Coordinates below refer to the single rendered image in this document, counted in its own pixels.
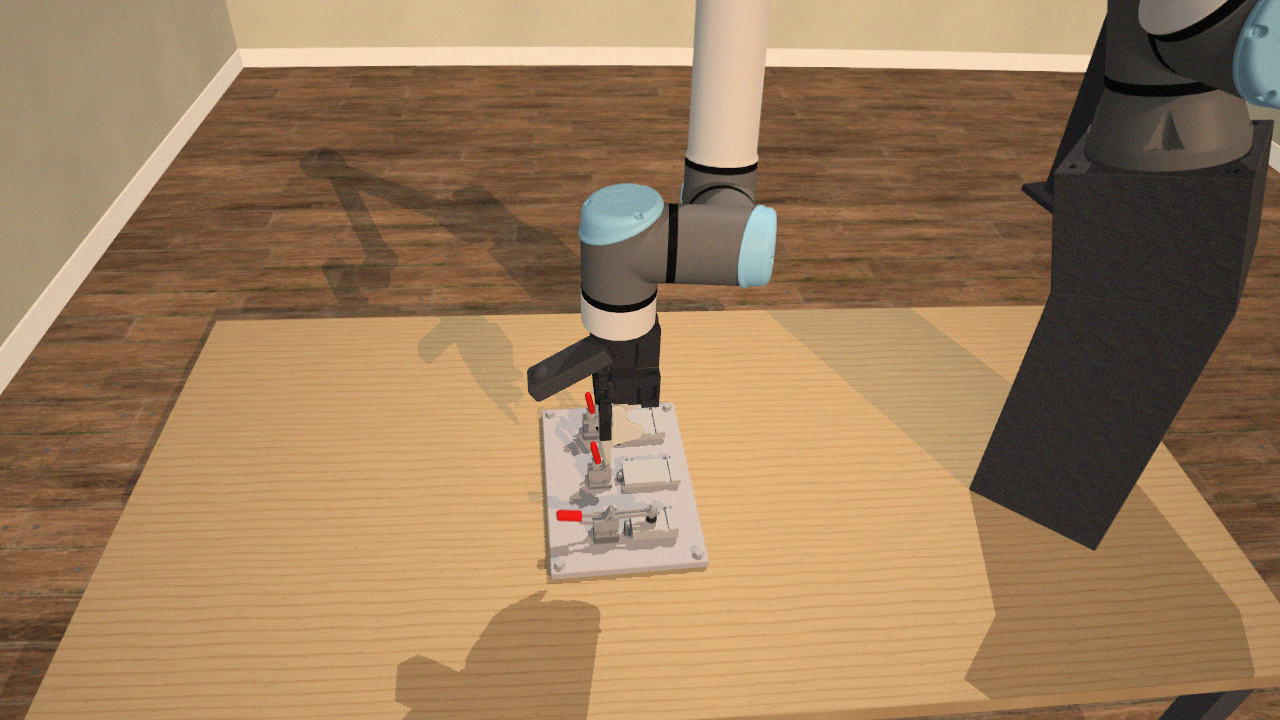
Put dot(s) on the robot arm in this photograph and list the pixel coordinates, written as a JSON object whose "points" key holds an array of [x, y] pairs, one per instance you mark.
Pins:
{"points": [[1156, 114]]}

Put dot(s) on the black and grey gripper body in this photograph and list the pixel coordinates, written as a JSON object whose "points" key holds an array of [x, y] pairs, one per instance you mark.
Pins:
{"points": [[634, 377]]}

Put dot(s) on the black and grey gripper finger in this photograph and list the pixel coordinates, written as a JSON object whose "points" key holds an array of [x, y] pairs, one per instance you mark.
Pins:
{"points": [[620, 431], [627, 407]]}

